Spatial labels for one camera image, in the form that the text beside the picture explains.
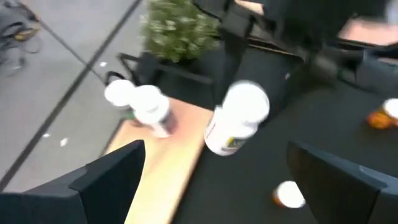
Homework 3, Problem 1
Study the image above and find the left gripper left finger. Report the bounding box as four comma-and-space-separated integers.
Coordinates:
70, 139, 146, 224

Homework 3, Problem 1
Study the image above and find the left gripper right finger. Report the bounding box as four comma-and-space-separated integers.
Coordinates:
286, 140, 389, 224

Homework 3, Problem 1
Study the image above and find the amber pill bottle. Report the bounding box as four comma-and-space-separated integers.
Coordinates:
272, 180, 307, 209
366, 98, 398, 131

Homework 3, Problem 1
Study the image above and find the dark red medicine bottle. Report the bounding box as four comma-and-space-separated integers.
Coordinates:
129, 84, 180, 139

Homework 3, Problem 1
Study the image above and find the white round cap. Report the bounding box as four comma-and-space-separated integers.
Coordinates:
104, 79, 137, 121

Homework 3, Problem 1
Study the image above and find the large white aspirin bottle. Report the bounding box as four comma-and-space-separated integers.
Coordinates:
203, 80, 271, 157

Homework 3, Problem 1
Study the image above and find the black table mat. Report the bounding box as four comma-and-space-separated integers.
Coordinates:
133, 43, 398, 224

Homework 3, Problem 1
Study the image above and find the green potted plant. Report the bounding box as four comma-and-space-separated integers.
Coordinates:
136, 0, 223, 88

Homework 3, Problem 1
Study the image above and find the yellow extension cord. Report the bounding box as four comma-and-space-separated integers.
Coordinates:
12, 27, 40, 42

